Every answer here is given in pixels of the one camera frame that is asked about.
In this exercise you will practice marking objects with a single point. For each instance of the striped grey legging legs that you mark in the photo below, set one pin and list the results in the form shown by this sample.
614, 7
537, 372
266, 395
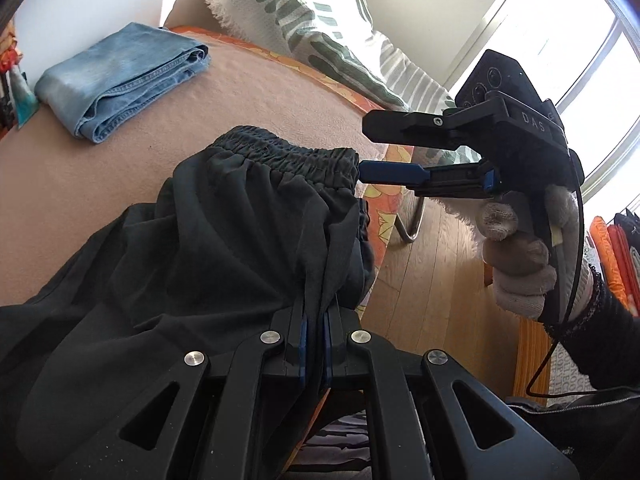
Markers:
340, 450

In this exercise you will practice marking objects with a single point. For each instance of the orange floral bed sheet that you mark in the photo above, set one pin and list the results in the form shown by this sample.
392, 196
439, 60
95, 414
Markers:
384, 200

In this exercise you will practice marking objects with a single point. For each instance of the folded blue jeans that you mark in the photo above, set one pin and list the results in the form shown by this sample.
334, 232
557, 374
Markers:
97, 90

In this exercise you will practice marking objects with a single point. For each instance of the green striped white pillow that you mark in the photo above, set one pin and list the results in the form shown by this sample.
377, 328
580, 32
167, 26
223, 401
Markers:
337, 38

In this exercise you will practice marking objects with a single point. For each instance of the teal small bag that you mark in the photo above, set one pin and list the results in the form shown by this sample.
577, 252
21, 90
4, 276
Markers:
24, 100

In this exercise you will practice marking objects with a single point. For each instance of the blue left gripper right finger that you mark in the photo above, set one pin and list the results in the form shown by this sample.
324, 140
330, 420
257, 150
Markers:
334, 343

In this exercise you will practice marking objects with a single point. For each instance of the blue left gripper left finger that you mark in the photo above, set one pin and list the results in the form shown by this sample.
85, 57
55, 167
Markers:
295, 344

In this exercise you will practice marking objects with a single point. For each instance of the black right sleeve forearm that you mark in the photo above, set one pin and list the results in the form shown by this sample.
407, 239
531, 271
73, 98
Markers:
601, 337

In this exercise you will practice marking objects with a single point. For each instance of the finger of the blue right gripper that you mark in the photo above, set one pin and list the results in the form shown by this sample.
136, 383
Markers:
392, 173

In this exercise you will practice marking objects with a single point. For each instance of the black pants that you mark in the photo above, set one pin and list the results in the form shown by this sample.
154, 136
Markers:
245, 228

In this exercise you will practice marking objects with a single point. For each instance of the orange patterned folded umbrella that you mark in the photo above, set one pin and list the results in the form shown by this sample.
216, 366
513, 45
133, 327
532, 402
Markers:
9, 56

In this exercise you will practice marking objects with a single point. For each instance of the white gloved right hand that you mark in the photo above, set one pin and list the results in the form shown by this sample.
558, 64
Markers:
523, 274

